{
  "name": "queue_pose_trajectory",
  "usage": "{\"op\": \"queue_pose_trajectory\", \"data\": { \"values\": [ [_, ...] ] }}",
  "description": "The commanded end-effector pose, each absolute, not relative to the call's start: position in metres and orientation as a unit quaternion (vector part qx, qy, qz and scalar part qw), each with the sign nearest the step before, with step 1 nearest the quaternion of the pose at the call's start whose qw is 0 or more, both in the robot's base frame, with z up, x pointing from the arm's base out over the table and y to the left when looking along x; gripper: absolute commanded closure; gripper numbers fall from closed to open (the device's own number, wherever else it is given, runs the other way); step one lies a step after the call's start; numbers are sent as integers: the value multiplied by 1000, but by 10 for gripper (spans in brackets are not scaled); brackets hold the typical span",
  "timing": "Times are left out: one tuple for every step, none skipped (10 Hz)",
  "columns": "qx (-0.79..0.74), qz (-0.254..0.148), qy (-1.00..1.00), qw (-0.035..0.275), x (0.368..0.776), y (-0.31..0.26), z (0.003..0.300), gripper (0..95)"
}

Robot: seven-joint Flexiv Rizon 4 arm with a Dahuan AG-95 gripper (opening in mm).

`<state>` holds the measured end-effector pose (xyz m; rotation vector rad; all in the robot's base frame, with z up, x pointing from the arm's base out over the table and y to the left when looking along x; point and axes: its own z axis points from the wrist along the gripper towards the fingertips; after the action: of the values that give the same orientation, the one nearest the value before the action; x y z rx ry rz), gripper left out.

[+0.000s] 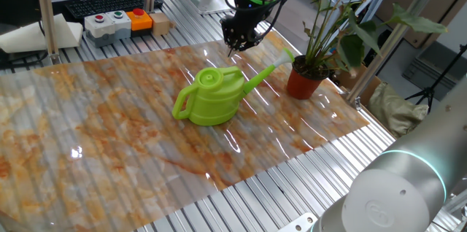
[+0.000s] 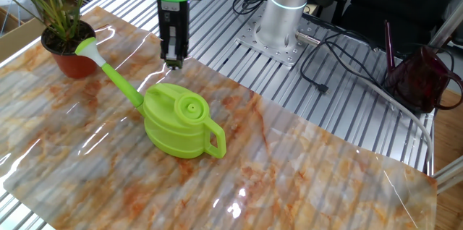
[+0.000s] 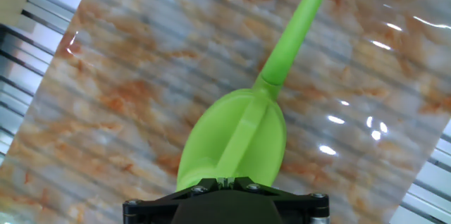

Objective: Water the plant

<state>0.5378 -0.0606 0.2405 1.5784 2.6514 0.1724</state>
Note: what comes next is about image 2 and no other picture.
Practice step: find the green plastic watering can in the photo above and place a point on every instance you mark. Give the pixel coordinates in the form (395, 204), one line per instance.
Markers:
(173, 121)

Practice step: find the brown cardboard box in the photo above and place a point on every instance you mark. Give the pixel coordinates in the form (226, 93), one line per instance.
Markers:
(21, 36)

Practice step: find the orange marble pattern mat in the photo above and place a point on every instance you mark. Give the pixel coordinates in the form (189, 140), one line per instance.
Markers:
(253, 172)

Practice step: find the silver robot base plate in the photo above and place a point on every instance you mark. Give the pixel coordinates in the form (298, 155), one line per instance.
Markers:
(275, 54)

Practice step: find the dark red transparent watering can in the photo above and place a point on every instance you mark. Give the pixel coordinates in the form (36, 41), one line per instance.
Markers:
(416, 81)

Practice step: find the aluminium frame post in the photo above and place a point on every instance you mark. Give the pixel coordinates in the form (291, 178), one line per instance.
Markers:
(448, 175)
(446, 27)

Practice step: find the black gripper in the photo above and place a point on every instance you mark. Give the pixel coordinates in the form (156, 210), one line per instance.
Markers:
(173, 14)

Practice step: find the green plant in terracotta pot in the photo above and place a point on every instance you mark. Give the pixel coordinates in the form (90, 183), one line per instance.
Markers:
(72, 63)

